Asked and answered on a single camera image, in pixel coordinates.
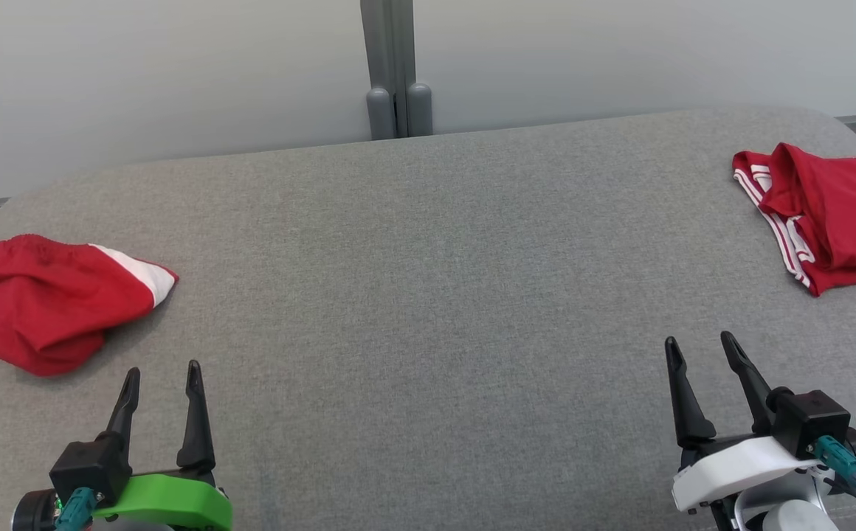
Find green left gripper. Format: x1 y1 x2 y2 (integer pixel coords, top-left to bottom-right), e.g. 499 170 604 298
92 360 233 531

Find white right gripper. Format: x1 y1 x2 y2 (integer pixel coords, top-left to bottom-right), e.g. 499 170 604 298
664 331 827 513

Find red white shorts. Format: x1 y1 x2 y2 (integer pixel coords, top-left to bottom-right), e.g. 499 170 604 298
0 234 179 378

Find red white t-shirt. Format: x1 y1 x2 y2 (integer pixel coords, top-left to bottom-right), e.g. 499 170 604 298
732 142 856 297

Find grey fabric sofa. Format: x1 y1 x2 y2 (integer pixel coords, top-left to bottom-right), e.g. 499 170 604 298
0 105 856 531

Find black cable with teal plug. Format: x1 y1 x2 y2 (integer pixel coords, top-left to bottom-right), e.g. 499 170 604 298
54 487 97 531
812 435 856 521

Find grey partition post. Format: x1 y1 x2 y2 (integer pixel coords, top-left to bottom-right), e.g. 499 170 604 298
359 0 433 141

